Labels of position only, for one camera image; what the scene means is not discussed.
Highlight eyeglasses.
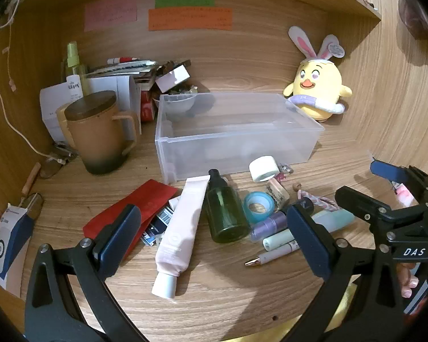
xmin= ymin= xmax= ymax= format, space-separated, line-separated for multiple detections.
xmin=25 ymin=142 xmax=79 ymax=218

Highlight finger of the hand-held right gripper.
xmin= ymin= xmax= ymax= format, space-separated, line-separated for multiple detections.
xmin=334 ymin=185 xmax=391 ymax=227
xmin=370 ymin=160 xmax=428 ymax=207

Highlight white tape roll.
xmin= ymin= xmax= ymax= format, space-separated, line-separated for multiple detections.
xmin=249 ymin=156 xmax=279 ymax=182

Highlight person's right hand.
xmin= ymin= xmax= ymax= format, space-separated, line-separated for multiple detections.
xmin=396 ymin=262 xmax=421 ymax=298

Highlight white cable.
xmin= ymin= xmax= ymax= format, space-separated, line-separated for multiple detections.
xmin=0 ymin=7 xmax=63 ymax=161

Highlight wooden stick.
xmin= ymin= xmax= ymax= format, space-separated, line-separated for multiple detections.
xmin=21 ymin=162 xmax=41 ymax=195

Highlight white bowl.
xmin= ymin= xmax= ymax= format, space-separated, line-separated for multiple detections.
xmin=153 ymin=93 xmax=197 ymax=115

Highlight yellow chick plush toy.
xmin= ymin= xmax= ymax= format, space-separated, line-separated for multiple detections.
xmin=283 ymin=25 xmax=354 ymax=122

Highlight braided pastel bracelet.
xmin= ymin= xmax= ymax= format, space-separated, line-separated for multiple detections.
xmin=297 ymin=189 xmax=339 ymax=211

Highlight mint green tube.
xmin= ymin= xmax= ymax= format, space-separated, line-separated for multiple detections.
xmin=263 ymin=228 xmax=296 ymax=252

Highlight orange paper note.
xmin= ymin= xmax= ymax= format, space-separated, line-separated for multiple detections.
xmin=148 ymin=7 xmax=234 ymax=31

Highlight yellow-green spray bottle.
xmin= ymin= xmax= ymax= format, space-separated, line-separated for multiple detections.
xmin=65 ymin=42 xmax=90 ymax=97

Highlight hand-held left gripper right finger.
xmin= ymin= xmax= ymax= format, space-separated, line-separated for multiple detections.
xmin=282 ymin=205 xmax=405 ymax=342

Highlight pale pink cream tube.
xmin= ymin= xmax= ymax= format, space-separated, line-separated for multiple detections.
xmin=152 ymin=175 xmax=210 ymax=299

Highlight red pouch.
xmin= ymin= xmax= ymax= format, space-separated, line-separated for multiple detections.
xmin=83 ymin=180 xmax=179 ymax=260

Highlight brown mug with lid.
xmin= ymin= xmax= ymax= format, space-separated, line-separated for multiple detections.
xmin=56 ymin=91 xmax=140 ymax=176

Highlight clear plastic storage box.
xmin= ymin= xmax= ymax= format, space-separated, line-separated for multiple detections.
xmin=154 ymin=92 xmax=326 ymax=186

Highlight light blue tube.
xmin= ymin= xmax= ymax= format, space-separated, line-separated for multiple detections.
xmin=312 ymin=208 xmax=355 ymax=234

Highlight beige cosmetic tube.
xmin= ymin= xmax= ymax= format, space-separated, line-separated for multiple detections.
xmin=266 ymin=178 xmax=290 ymax=211

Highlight pale pink pen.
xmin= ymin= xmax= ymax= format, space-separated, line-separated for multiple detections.
xmin=244 ymin=241 xmax=300 ymax=268

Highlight dark green bottle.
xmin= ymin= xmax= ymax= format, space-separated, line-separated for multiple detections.
xmin=204 ymin=168 xmax=252 ymax=245

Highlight purple tube with black cap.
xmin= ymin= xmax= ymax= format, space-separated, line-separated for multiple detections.
xmin=250 ymin=199 xmax=314 ymax=242

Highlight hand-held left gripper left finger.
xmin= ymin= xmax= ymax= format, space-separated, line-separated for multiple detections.
xmin=24 ymin=204 xmax=143 ymax=342

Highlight pink paper note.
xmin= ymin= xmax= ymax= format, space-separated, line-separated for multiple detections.
xmin=84 ymin=2 xmax=139 ymax=32

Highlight blue tape roll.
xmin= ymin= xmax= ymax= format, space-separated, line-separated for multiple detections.
xmin=243 ymin=191 xmax=274 ymax=223

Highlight white and pink box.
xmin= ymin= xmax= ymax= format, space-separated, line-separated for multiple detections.
xmin=155 ymin=65 xmax=191 ymax=93

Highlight pile of paper packets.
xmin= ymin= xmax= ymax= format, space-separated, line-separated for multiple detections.
xmin=87 ymin=59 xmax=158 ymax=79

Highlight blue and white box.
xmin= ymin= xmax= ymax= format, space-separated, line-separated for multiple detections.
xmin=0 ymin=203 xmax=34 ymax=291

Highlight yellow soft toy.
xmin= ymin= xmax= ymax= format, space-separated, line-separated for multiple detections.
xmin=328 ymin=281 xmax=366 ymax=332

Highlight green paper note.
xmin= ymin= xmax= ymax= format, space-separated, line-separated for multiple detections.
xmin=154 ymin=0 xmax=215 ymax=8

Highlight small printed packet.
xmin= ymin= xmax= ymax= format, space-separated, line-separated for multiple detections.
xmin=141 ymin=207 xmax=175 ymax=246

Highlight small red box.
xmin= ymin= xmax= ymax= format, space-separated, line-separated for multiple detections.
xmin=140 ymin=91 xmax=156 ymax=122

